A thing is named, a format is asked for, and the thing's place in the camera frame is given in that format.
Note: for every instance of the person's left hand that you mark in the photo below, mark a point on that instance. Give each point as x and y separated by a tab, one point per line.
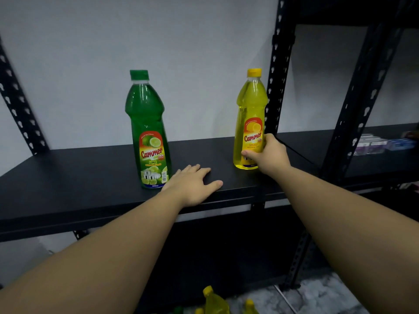
193	189

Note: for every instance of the black metal shelving rack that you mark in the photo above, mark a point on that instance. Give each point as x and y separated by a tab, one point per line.
82	179
314	143

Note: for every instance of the person's right hand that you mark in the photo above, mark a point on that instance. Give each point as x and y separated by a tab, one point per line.
273	158

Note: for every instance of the group of bottles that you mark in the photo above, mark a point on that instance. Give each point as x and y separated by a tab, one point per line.
214	304

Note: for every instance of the person's left forearm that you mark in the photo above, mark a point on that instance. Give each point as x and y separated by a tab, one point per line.
98	258

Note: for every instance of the person's right forearm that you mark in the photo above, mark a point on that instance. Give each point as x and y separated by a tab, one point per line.
343	232

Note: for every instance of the yellow dish soap bottle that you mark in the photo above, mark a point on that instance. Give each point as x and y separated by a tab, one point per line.
250	101

